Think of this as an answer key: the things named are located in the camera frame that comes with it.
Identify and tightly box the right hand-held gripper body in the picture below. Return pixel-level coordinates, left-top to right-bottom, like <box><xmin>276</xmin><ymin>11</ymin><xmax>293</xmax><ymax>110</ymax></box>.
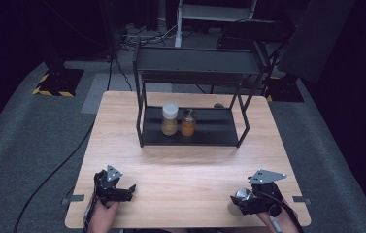
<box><xmin>248</xmin><ymin>168</ymin><xmax>288</xmax><ymax>217</ymax></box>

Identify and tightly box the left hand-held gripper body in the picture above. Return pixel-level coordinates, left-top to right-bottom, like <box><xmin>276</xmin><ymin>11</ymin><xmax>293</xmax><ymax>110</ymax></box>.
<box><xmin>92</xmin><ymin>164</ymin><xmax>124</xmax><ymax>206</ymax></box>

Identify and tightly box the white lid spice jar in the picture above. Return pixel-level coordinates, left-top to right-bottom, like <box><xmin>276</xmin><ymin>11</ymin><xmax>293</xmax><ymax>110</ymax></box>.
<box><xmin>160</xmin><ymin>102</ymin><xmax>180</xmax><ymax>137</ymax></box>

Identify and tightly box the black metal shelf rack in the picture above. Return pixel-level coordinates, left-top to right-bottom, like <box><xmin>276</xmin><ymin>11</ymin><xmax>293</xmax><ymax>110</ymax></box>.
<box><xmin>132</xmin><ymin>44</ymin><xmax>271</xmax><ymax>149</ymax></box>

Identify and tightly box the orange spice jar silver lid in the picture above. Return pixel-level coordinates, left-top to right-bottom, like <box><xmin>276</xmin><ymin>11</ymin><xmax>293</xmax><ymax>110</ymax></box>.
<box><xmin>180</xmin><ymin>109</ymin><xmax>198</xmax><ymax>138</ymax></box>

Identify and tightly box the person's left hand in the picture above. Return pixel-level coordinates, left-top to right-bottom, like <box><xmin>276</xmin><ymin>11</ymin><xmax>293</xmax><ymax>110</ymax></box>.
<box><xmin>86</xmin><ymin>197</ymin><xmax>120</xmax><ymax>233</ymax></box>

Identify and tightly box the person's right hand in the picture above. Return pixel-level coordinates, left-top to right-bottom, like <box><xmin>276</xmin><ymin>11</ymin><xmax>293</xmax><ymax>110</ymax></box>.
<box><xmin>256</xmin><ymin>199</ymin><xmax>300</xmax><ymax>233</ymax></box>

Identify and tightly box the grey table clamp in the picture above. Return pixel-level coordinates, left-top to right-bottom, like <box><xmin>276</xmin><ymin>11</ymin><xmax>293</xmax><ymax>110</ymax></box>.
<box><xmin>61</xmin><ymin>194</ymin><xmax>85</xmax><ymax>206</ymax></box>
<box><xmin>291</xmin><ymin>195</ymin><xmax>312</xmax><ymax>206</ymax></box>

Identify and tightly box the black yellow striped stand base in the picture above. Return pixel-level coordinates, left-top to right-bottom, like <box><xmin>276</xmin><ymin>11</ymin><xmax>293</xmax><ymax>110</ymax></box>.
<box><xmin>265</xmin><ymin>75</ymin><xmax>305</xmax><ymax>104</ymax></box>
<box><xmin>31</xmin><ymin>66</ymin><xmax>85</xmax><ymax>98</ymax></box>

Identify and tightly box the dark grey panel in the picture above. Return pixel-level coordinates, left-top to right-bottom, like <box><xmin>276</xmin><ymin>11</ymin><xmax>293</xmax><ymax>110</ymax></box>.
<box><xmin>277</xmin><ymin>0</ymin><xmax>357</xmax><ymax>84</ymax></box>

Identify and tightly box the white step ladder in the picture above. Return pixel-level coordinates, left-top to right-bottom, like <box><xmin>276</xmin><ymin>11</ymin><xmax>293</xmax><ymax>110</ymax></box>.
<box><xmin>174</xmin><ymin>0</ymin><xmax>258</xmax><ymax>49</ymax></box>

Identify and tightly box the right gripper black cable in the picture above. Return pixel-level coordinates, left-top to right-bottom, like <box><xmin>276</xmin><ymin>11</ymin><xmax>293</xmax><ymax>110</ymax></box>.
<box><xmin>253</xmin><ymin>189</ymin><xmax>305</xmax><ymax>233</ymax></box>

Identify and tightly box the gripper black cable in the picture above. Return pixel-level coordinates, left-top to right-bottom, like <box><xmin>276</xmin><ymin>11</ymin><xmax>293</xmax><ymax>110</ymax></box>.
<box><xmin>253</xmin><ymin>189</ymin><xmax>305</xmax><ymax>233</ymax></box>
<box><xmin>83</xmin><ymin>192</ymin><xmax>98</xmax><ymax>233</ymax></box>

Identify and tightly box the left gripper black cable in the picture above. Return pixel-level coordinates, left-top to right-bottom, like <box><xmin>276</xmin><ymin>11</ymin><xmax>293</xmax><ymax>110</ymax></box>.
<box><xmin>83</xmin><ymin>192</ymin><xmax>98</xmax><ymax>233</ymax></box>

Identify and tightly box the long black floor cable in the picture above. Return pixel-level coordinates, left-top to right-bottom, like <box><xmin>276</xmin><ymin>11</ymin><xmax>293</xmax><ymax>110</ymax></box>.
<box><xmin>13</xmin><ymin>54</ymin><xmax>115</xmax><ymax>233</ymax></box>

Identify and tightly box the bundle of floor cables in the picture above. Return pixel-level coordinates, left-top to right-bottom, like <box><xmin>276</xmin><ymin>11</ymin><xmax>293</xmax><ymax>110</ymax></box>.
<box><xmin>118</xmin><ymin>21</ymin><xmax>180</xmax><ymax>52</ymax></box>

